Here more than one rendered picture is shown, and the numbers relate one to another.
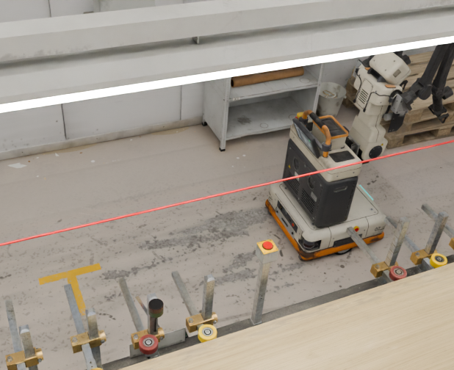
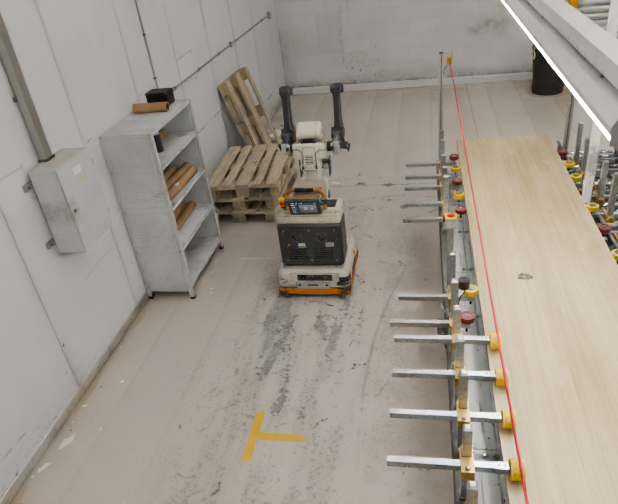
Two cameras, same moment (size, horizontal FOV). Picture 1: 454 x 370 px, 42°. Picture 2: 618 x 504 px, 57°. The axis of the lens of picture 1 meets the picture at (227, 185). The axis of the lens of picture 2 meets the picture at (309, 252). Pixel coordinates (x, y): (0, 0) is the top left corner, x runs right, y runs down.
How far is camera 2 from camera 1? 2.67 m
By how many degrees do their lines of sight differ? 41
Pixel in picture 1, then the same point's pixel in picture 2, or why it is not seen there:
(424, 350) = (524, 218)
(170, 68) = not seen: hidden behind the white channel
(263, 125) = (198, 261)
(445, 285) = (480, 198)
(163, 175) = (188, 340)
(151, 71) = not seen: hidden behind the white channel
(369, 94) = (313, 155)
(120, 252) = (256, 394)
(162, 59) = not seen: hidden behind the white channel
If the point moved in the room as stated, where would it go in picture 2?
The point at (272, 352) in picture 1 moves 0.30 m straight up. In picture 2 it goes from (500, 268) to (504, 224)
